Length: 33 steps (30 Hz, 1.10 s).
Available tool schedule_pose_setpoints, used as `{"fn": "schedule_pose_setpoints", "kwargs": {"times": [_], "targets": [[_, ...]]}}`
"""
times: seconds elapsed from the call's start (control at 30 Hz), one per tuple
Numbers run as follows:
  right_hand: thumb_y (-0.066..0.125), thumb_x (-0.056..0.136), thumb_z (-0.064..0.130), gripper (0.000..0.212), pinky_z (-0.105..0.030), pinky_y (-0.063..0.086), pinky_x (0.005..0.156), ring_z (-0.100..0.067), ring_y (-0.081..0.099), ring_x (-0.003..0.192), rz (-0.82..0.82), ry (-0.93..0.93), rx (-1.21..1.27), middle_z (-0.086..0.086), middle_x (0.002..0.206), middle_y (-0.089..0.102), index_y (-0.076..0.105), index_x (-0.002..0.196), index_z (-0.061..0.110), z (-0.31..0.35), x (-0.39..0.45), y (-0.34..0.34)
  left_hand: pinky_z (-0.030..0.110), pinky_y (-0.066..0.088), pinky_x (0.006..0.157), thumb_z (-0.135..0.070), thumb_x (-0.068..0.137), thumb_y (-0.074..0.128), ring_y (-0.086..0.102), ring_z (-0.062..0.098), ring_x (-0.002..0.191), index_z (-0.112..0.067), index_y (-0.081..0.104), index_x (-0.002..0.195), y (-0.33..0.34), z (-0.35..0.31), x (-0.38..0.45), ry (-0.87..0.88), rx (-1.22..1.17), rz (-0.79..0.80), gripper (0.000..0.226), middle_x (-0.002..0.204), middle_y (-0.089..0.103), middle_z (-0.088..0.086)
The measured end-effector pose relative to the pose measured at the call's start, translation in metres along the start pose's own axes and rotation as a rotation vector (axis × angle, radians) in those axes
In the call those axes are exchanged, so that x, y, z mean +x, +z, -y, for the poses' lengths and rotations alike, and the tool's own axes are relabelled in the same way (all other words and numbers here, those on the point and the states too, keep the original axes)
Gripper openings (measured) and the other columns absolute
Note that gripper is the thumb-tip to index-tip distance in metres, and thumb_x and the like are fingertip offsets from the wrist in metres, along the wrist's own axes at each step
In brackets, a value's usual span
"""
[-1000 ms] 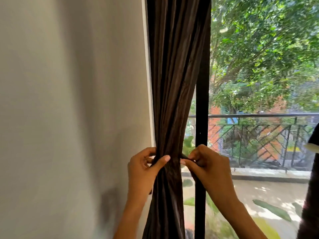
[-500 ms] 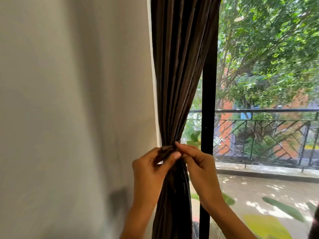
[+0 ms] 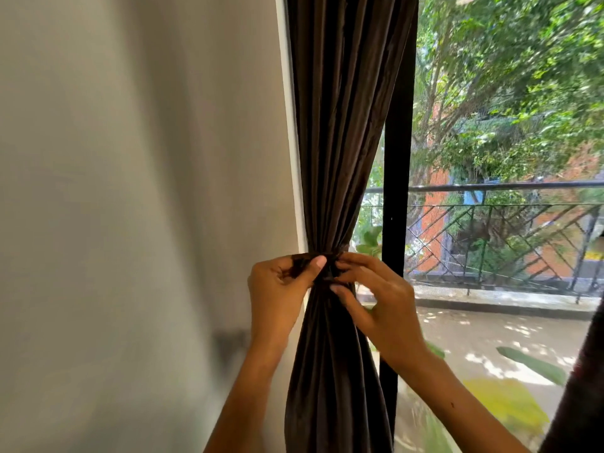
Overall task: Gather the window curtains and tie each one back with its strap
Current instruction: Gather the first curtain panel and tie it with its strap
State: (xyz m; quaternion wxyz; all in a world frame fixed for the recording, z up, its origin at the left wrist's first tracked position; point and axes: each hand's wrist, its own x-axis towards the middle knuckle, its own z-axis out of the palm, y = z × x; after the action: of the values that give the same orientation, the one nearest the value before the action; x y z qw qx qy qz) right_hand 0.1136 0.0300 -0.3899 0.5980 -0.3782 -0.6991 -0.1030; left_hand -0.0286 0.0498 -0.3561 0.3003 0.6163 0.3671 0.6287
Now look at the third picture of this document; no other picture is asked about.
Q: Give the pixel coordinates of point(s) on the person's right hand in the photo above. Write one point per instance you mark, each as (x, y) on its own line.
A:
(391, 316)

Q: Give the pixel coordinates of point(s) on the person's left hand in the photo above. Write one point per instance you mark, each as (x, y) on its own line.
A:
(276, 306)

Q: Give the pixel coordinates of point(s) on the dark brown curtain tie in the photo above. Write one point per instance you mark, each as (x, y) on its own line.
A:
(330, 273)

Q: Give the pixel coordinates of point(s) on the dark brown curtain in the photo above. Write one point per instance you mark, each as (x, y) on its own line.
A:
(580, 410)
(344, 113)

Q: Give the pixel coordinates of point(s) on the person's left forearm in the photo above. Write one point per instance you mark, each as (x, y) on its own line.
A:
(240, 410)

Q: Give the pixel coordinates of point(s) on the large green plant leaves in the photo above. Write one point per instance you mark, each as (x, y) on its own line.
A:
(533, 365)

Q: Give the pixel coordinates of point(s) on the black metal balcony railing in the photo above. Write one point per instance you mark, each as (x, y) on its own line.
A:
(495, 187)

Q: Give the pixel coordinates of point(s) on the green trees outside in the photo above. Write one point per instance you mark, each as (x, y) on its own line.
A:
(519, 65)

